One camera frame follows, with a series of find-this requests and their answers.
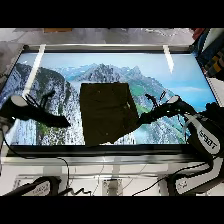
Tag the dark brown garment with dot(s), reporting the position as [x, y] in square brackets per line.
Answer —
[106, 113]

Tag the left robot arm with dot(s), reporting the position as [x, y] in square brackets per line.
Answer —
[23, 111]

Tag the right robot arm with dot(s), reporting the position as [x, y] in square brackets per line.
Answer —
[203, 133]

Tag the heap of clothes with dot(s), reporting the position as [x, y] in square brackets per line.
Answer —
[213, 53]

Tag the silver frame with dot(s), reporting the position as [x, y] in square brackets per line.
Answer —
[110, 166]

